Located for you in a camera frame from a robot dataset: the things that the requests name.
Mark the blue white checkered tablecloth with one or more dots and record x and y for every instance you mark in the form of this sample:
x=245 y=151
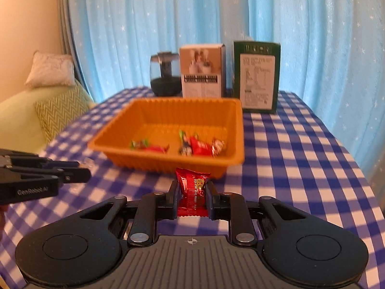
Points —
x=285 y=156

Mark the red yellow-ended snack packet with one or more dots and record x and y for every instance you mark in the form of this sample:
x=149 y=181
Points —
x=192 y=189

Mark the green chevron cushion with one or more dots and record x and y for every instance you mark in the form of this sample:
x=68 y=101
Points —
x=61 y=111

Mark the white cardboard box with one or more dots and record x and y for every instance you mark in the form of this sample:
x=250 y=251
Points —
x=201 y=72

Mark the green cardboard box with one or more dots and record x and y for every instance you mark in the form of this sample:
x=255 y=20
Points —
x=257 y=78

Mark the blue star curtain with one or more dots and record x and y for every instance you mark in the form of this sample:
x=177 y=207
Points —
x=300 y=21

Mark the dark glass jar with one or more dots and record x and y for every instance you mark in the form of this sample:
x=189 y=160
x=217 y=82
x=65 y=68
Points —
x=164 y=78

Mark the grey curtain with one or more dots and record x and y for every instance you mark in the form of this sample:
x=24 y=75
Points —
x=70 y=36

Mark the light green sofa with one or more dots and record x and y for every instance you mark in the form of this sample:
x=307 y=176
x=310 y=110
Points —
x=18 y=120

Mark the orange plastic tray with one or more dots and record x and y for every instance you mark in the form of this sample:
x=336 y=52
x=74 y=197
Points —
x=168 y=117

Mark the white cushion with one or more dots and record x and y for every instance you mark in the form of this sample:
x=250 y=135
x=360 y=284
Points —
x=49 y=70

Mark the black green snack packet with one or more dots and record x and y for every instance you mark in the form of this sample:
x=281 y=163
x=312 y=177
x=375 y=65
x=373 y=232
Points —
x=185 y=146

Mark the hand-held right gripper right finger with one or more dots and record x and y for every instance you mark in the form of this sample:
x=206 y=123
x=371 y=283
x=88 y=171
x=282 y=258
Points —
x=211 y=201

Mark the dark red snack packet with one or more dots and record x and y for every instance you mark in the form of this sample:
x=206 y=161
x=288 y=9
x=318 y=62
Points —
x=219 y=147

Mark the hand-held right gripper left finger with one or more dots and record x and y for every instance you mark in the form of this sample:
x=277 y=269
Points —
x=173 y=200

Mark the small red green snack packet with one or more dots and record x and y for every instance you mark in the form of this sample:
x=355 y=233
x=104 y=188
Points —
x=150 y=147

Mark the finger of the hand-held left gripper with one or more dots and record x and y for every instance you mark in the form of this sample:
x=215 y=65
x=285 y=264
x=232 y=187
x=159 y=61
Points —
x=36 y=161
x=75 y=175

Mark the plain red snack packet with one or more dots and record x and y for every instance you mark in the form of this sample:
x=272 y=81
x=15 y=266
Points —
x=202 y=148

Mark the person's left hand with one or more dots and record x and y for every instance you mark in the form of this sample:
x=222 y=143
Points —
x=2 y=218

